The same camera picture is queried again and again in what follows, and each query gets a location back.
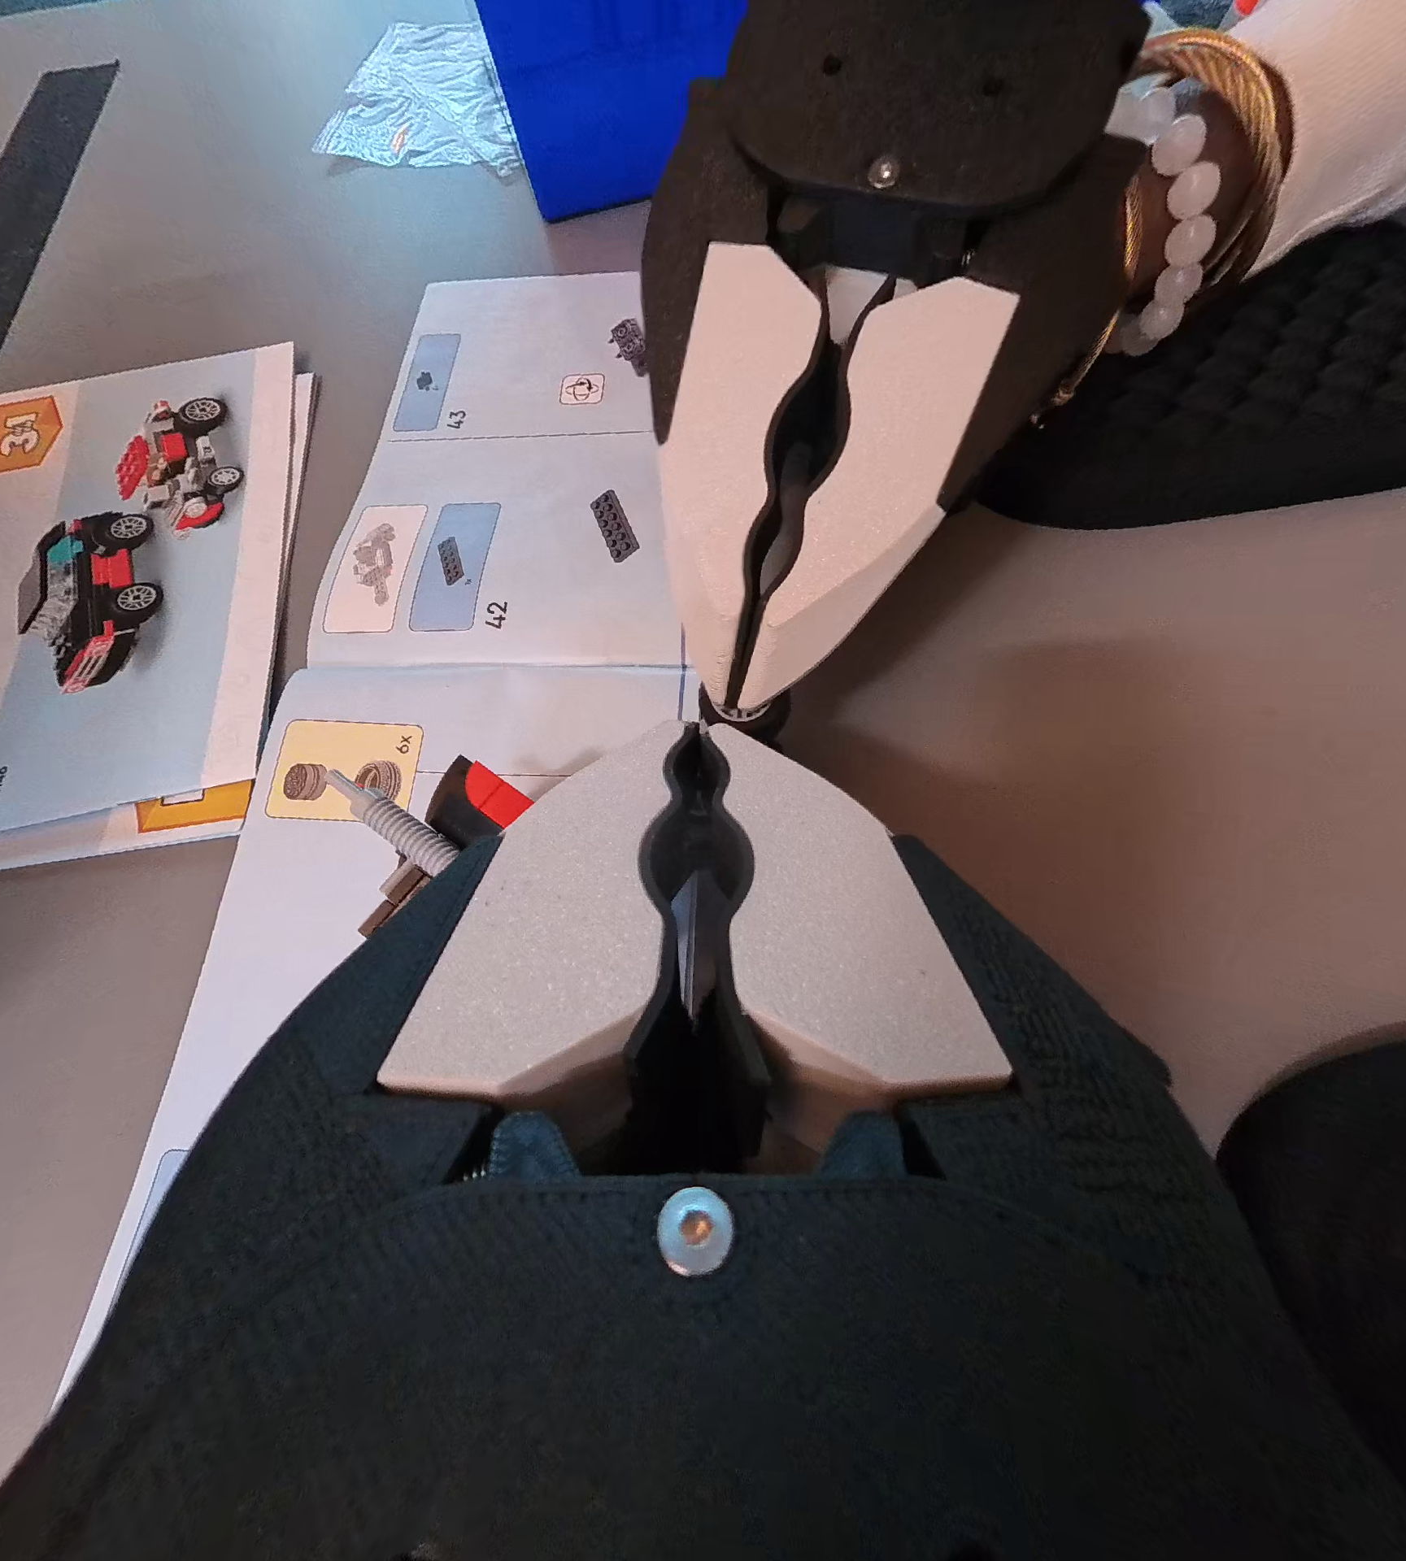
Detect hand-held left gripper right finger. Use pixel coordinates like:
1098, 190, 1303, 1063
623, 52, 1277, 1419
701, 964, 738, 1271
703, 727, 1013, 1162

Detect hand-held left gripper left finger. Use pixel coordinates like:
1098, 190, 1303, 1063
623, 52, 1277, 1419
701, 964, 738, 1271
379, 727, 704, 1153

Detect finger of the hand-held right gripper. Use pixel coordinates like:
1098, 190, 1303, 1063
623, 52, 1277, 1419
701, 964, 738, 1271
732, 276, 1017, 719
659, 244, 841, 714

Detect red black lego vehicle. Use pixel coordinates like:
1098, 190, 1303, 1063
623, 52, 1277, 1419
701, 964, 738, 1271
356, 691, 789, 941

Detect open lego instruction booklet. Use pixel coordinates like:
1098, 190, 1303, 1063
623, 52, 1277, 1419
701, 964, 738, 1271
57, 273, 764, 1405

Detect closed lego instruction booklet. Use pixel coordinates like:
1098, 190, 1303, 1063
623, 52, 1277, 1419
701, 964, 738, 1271
0, 341, 314, 884

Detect large blue plastic bin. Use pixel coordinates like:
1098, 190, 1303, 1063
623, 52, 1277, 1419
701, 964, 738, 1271
473, 0, 753, 221

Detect black quilted pad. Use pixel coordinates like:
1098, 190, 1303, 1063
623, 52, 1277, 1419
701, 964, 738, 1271
971, 219, 1406, 532
1215, 1024, 1406, 1561

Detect clear plastic bag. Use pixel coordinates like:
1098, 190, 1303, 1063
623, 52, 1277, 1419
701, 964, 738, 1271
312, 24, 520, 177

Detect black tape strip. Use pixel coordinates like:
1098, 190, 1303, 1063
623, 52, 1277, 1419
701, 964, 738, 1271
0, 62, 118, 454

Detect gold bead bracelets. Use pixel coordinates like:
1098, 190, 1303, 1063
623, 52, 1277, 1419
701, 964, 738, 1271
1106, 29, 1290, 367

